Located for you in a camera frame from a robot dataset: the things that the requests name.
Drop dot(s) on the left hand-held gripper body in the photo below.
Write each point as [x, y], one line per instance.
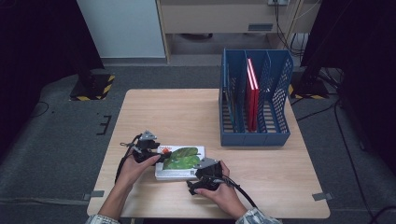
[144, 154]

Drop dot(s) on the grey tape piece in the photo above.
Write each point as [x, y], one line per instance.
[322, 196]
[93, 195]

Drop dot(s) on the white power socket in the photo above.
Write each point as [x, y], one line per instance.
[278, 2]

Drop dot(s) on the person's right hand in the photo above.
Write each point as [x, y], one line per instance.
[224, 196]

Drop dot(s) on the blue plastic file rack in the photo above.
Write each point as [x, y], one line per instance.
[264, 140]

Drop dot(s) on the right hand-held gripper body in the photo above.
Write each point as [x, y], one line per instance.
[211, 174]

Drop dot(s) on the dark curtain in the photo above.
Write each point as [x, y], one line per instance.
[31, 46]
[358, 46]

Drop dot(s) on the white green leaf book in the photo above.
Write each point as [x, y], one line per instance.
[183, 158]

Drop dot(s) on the person's left hand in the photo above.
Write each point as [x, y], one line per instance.
[130, 175]

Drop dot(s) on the white panel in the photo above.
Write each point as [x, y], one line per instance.
[124, 28]

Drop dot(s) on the beige wooden cabinet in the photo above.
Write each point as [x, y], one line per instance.
[218, 15]

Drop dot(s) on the black stand with striped base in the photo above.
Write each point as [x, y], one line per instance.
[311, 88]
[93, 88]

